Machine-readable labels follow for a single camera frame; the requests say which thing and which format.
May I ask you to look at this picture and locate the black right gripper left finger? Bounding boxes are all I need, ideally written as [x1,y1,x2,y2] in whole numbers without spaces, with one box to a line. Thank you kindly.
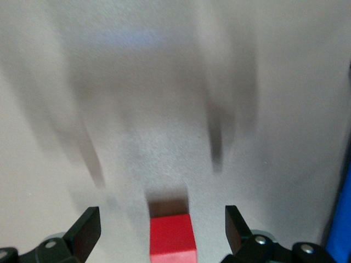
[0,206,101,263]

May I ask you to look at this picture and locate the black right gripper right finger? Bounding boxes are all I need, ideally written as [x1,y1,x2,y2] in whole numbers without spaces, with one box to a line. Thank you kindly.
[220,205,338,263]

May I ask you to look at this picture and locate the small red cube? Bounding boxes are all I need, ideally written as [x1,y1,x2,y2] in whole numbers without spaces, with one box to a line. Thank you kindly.
[149,213,198,263]

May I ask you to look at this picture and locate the blue plastic storage bin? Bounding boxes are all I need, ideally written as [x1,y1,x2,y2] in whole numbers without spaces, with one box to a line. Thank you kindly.
[325,161,351,263]

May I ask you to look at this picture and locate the brown table mat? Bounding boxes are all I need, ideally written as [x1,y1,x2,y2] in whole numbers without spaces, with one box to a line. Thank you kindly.
[0,0,351,263]

